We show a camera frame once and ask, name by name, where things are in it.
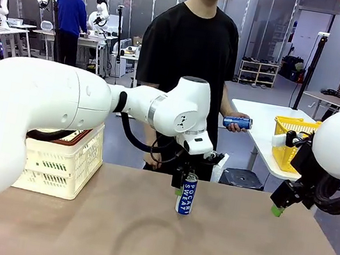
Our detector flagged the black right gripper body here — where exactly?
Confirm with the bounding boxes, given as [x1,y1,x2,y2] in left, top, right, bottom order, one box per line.
[283,142,329,213]

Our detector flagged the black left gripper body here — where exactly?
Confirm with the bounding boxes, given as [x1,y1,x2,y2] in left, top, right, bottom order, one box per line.
[176,150,208,176]

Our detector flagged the blue Pocari Sweat can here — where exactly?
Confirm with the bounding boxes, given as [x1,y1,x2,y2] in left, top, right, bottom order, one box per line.
[221,114,254,131]
[174,173,199,218]

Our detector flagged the person's left forearm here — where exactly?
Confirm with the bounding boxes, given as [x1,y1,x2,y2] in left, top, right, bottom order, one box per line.
[219,81,239,116]

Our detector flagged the large yellow plastic basket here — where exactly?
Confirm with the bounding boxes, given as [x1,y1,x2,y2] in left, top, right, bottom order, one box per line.
[267,114,323,177]

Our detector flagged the person's right hand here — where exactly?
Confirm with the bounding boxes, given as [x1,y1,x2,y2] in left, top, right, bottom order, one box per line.
[143,153,162,172]

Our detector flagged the person's left hand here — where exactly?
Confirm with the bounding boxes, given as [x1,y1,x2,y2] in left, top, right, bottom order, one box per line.
[224,110,252,135]

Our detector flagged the black stool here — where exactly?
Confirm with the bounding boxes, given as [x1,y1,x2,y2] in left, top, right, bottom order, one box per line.
[218,166,267,192]

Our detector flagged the black tripod pole white top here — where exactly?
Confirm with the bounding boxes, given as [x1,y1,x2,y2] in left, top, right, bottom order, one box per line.
[291,29,330,113]

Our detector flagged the black bag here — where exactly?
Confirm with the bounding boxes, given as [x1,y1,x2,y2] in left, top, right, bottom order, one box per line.
[279,54,308,84]

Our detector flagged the wooden shoe rack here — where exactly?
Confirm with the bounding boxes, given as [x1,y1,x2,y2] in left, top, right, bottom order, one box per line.
[236,58,280,89]

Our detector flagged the person in black t-shirt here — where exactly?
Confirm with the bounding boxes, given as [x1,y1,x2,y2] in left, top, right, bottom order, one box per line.
[120,0,246,183]

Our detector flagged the white robot with black head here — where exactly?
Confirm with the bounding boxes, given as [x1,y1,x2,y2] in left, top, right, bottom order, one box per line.
[86,0,115,39]

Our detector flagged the person in blue hoodie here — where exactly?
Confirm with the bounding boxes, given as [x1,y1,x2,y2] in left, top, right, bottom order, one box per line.
[46,0,96,69]

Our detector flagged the white workbench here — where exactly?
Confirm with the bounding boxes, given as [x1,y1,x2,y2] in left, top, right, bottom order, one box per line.
[0,24,36,61]

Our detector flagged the thin black camera cable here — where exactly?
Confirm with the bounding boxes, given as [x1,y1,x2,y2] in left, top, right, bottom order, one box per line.
[147,132,187,168]

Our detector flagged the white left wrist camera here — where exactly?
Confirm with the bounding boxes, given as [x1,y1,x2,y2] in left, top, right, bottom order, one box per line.
[199,149,230,185]

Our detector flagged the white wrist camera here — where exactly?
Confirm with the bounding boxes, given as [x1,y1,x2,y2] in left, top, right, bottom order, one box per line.
[270,127,300,151]
[199,149,230,185]

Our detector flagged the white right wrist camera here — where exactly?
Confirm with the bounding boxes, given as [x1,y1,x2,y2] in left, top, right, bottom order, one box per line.
[270,127,300,151]

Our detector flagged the thick black right arm hose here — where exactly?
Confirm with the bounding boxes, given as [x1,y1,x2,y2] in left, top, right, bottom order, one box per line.
[311,172,340,217]

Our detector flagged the thick black arm hose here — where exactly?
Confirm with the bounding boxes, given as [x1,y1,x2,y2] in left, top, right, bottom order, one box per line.
[311,172,340,217]
[25,97,191,167]

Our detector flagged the thick black left arm hose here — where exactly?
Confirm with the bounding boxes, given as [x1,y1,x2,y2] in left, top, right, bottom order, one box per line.
[25,97,191,167]

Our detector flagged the cream shopping basket brown handles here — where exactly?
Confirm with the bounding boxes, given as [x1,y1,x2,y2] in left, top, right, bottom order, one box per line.
[10,110,109,205]

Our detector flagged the black camera stand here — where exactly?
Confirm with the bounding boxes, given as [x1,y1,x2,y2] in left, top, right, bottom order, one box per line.
[106,4,130,78]

